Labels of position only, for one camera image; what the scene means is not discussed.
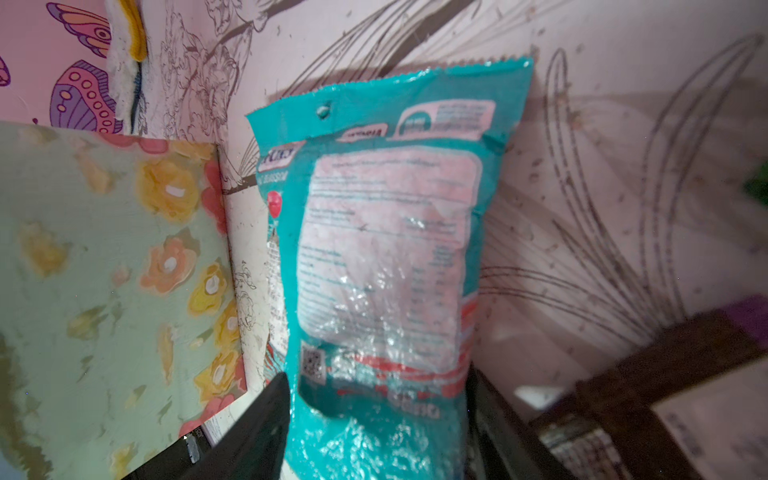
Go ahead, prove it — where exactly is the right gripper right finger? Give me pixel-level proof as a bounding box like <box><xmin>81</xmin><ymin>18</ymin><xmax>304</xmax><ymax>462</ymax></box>
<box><xmin>465</xmin><ymin>367</ymin><xmax>574</xmax><ymax>479</ymax></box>

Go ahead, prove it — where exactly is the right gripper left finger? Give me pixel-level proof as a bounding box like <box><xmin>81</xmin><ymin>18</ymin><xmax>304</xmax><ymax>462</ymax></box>
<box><xmin>126</xmin><ymin>373</ymin><xmax>290</xmax><ymax>480</ymax></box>

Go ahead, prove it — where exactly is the white paper bag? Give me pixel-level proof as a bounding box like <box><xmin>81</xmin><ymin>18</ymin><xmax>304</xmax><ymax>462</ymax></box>
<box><xmin>1</xmin><ymin>122</ymin><xmax>246</xmax><ymax>479</ymax></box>

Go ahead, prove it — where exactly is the teal candy bag back-side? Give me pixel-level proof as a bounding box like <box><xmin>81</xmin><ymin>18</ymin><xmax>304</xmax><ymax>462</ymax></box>
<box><xmin>247</xmin><ymin>56</ymin><xmax>534</xmax><ymax>479</ymax></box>

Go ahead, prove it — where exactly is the small brown snack pack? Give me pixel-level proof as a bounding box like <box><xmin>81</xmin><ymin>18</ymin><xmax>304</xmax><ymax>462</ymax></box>
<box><xmin>531</xmin><ymin>295</ymin><xmax>767</xmax><ymax>479</ymax></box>

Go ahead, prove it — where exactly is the white knitted glove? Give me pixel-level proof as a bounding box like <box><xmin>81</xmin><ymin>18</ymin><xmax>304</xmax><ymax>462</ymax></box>
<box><xmin>105</xmin><ymin>0</ymin><xmax>148</xmax><ymax>135</ymax></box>

